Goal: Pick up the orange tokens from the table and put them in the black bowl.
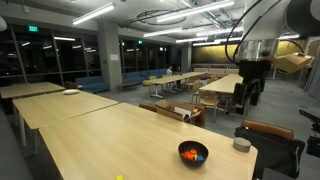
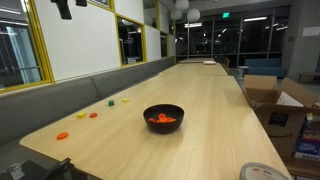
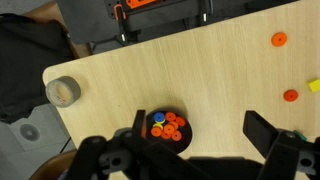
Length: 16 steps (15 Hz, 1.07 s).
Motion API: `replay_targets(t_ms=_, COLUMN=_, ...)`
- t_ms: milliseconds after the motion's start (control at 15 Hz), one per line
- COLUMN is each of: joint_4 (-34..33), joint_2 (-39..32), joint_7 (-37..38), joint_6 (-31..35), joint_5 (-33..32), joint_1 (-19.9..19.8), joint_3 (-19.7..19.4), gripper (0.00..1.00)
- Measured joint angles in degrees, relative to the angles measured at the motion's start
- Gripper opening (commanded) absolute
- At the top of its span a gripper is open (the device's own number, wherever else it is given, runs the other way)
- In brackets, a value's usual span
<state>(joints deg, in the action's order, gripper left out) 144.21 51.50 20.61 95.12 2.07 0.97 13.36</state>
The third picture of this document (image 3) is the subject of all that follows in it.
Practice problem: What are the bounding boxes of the red-orange round token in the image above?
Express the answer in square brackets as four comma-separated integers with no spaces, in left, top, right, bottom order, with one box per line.
[283,90,299,102]

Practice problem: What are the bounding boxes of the black clamp with orange handle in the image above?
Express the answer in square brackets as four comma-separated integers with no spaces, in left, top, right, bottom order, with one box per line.
[103,0,213,42]

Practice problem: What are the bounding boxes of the orange tokens in bowl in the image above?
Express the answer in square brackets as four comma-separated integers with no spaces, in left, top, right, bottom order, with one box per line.
[150,111,187,142]

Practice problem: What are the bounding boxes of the yellow cube block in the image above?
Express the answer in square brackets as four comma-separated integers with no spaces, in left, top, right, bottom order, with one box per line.
[307,79,320,92]

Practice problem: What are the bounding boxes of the orange round token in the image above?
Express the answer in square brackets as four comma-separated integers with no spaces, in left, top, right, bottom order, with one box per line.
[271,32,287,47]

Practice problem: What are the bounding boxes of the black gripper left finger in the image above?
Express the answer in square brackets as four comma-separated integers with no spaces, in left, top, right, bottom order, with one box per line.
[132,110,147,138]

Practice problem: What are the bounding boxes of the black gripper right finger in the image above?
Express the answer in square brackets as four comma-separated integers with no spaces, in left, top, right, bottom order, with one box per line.
[243,110,279,158]

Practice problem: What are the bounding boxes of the black fabric bag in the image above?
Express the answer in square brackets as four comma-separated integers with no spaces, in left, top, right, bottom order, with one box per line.
[0,13,74,124]

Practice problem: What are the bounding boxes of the green block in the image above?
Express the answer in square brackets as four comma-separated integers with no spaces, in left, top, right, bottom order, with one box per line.
[293,130,307,141]

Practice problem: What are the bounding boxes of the black bowl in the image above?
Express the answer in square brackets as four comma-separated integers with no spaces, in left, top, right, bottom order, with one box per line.
[146,109,193,154]

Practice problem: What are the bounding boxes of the blue token in bowl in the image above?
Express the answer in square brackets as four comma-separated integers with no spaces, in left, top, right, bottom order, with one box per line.
[153,112,165,122]

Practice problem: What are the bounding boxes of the grey duct tape roll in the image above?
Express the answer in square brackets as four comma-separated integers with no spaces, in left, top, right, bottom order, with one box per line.
[46,76,81,108]

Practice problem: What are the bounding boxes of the yellow token in bowl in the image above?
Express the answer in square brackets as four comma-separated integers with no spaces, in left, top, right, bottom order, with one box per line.
[152,123,163,130]

